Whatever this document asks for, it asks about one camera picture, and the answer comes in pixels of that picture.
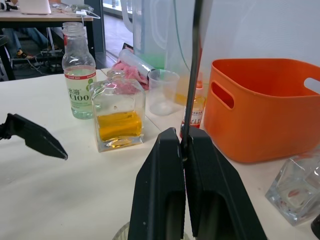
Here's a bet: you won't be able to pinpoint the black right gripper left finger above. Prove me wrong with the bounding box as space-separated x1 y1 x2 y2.
127 127 186 240

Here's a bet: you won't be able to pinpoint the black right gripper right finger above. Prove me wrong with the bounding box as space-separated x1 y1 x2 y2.
185 127 268 240

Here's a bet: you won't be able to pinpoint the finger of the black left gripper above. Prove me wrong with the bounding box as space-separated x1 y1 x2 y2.
4 113 69 161

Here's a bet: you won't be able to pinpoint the long dark metal spoon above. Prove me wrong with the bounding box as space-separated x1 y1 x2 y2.
180 0 204 162

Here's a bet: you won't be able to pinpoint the clear juice bottle green label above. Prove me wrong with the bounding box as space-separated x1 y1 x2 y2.
61 21 98 120

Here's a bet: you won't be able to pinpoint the square clear glass block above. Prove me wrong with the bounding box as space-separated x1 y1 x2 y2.
264 149 320 227

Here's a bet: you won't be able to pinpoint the square glass bottle yellow liquid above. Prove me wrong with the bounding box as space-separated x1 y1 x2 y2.
89 69 147 153

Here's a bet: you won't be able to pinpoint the small bottle with orange cap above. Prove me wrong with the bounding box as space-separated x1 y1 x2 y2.
181 72 207 130

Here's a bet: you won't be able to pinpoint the black chair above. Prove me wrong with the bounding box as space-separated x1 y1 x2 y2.
0 34 14 82

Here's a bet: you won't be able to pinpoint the orange plastic basket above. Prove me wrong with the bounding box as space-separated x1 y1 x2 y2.
203 58 320 164

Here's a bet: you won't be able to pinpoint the seated person's legs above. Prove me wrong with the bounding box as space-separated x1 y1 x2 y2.
2 27 63 60

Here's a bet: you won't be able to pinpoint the clear plastic measuring cup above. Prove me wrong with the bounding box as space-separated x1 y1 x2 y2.
147 69 180 116

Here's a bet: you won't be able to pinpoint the black round object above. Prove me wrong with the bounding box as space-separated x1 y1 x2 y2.
310 214 320 237

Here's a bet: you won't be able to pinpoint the pink cloth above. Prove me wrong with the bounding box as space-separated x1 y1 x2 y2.
111 61 151 96

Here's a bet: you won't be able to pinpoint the white box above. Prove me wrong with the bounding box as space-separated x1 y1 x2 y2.
18 0 52 15

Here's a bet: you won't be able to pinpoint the large translucent plastic container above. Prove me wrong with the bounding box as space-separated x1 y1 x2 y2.
119 0 201 72

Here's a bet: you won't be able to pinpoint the wooden desk with black frame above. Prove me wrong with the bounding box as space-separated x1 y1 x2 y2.
0 8 98 81

